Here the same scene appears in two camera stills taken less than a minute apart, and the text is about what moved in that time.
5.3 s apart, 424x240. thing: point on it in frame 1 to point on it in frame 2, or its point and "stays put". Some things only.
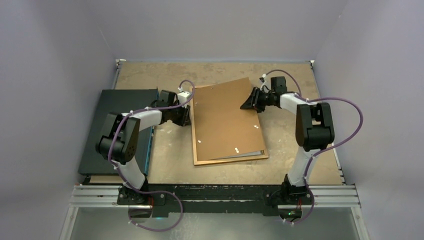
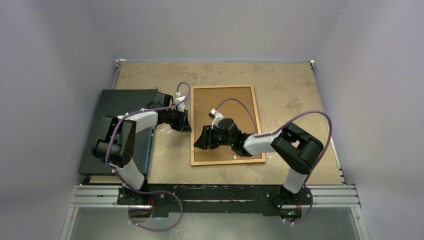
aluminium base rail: [106, 196] stays put
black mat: [118, 101] stays put
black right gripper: [252, 102] to [205, 140]
